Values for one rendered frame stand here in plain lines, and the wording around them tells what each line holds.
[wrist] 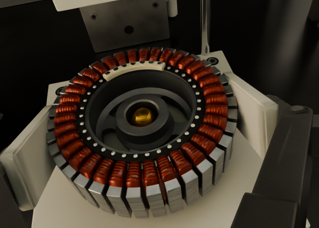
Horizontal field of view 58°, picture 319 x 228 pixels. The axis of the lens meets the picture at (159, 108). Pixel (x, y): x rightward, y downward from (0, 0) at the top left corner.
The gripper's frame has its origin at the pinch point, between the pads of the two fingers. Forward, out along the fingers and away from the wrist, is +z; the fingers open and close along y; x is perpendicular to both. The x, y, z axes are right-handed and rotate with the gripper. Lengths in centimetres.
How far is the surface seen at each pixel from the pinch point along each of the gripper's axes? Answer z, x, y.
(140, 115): -0.3, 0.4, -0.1
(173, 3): 11.5, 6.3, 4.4
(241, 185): -2.8, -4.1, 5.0
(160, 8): 10.5, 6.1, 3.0
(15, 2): 23.1, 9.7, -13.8
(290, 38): 9.4, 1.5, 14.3
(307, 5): 13.3, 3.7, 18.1
